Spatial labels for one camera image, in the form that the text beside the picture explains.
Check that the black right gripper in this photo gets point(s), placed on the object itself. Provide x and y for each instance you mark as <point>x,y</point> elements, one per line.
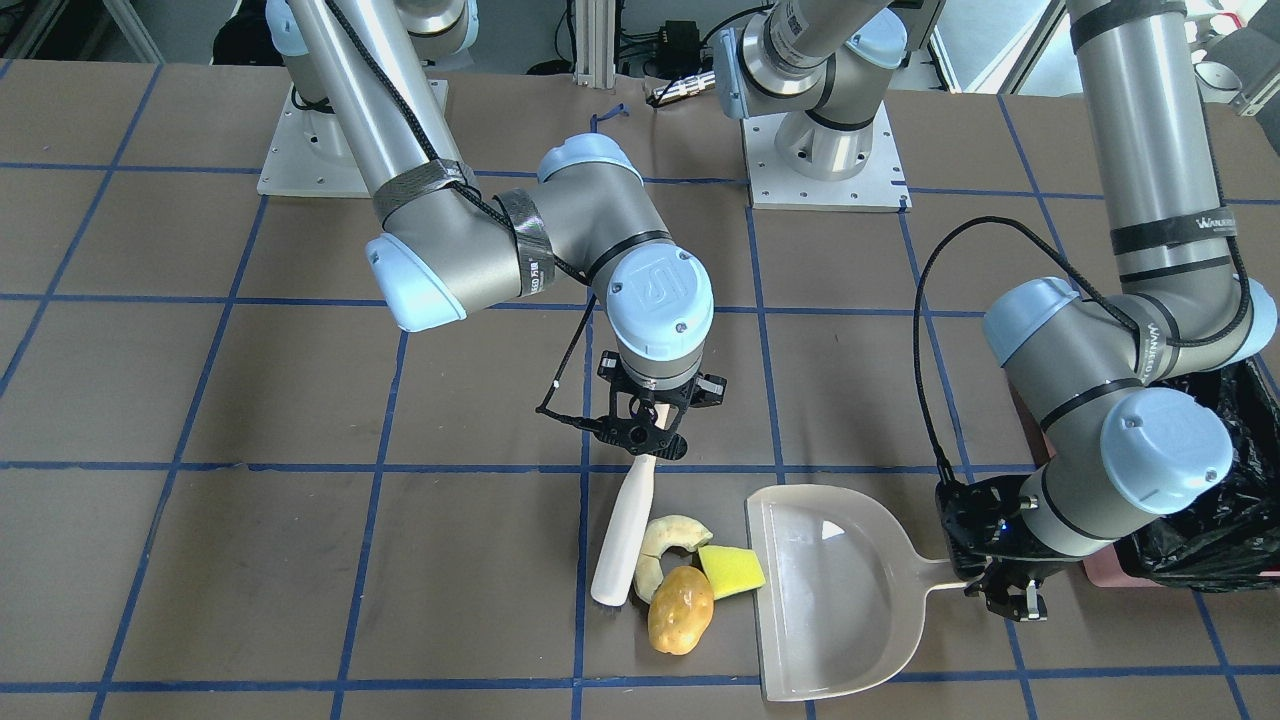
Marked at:
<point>711,389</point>

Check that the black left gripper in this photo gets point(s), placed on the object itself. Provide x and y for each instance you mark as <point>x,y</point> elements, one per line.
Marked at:
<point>1002,566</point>

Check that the beige hand brush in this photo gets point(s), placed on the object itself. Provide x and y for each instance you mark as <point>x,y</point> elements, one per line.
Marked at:
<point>617,558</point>

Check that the yellow green sponge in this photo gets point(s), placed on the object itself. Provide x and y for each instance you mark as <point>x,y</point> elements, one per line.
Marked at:
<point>731,570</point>

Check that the beige plastic dustpan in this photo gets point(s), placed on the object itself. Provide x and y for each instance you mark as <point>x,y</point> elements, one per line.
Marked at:
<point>842,609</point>

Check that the yellow potato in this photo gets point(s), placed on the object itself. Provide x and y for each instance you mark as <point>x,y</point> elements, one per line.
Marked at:
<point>680,611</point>

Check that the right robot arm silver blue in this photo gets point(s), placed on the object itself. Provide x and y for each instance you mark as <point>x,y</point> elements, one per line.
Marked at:
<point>445,252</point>

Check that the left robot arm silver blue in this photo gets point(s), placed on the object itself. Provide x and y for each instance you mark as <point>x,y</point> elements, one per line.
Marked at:
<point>1087,366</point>

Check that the pink bin with black bag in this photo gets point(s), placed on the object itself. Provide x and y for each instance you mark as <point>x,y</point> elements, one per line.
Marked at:
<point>1228,539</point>

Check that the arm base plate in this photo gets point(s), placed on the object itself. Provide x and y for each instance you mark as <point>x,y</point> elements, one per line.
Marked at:
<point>796,164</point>
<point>309,157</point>

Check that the aluminium frame post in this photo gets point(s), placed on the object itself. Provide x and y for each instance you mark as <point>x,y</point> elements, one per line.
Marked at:
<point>595,26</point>

